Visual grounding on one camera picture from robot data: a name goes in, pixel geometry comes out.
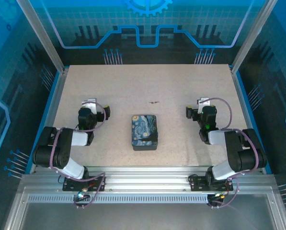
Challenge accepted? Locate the blue starry night tin box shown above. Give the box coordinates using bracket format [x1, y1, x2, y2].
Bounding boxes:
[131, 115, 157, 151]

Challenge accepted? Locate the grey metal front tray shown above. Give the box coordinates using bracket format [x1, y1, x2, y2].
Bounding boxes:
[2, 186, 286, 230]

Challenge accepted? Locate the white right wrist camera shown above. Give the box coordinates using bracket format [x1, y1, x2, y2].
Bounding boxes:
[197, 97, 211, 107]

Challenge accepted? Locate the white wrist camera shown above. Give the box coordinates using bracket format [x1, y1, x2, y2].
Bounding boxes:
[197, 97, 211, 107]
[82, 97, 98, 114]

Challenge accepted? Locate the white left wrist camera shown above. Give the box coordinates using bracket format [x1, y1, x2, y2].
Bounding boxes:
[82, 97, 98, 114]

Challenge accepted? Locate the aluminium side rail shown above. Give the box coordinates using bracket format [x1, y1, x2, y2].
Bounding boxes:
[29, 68, 68, 174]
[229, 67, 265, 173]

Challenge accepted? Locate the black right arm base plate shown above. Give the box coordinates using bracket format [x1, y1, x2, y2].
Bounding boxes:
[188, 174, 234, 192]

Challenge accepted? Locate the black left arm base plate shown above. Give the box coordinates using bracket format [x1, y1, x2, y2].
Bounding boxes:
[62, 175, 106, 192]

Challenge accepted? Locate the aluminium mounting rail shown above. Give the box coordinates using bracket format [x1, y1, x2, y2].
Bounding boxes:
[34, 165, 264, 193]

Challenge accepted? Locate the aluminium frame post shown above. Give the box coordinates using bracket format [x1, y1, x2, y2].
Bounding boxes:
[16, 0, 67, 72]
[229, 0, 277, 73]

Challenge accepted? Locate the grey slotted cable duct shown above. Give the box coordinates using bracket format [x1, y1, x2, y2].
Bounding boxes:
[27, 194, 209, 204]

